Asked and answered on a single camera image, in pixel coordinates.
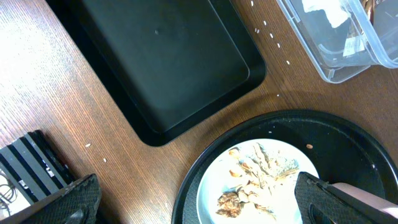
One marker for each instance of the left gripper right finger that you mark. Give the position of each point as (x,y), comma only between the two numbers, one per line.
(321,202)

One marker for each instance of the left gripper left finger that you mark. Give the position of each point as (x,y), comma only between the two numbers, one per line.
(77,203)

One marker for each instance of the grey plate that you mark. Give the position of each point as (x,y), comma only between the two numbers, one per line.
(216,180)

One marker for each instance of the pile of nuts and oats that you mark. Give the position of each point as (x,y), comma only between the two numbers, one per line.
(264,182)

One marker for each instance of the white tissue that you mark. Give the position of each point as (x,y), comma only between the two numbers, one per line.
(333,9)

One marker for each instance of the gold coffee sachet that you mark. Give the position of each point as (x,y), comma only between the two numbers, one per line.
(362,14)

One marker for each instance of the striped black metal base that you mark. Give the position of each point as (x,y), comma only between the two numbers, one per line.
(33,167)

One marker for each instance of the round black tray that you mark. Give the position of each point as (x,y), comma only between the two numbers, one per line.
(340,150)

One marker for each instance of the clear plastic bin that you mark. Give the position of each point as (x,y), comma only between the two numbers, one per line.
(324,45)

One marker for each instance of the black rectangular tray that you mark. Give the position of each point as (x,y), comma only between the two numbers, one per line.
(167,64)

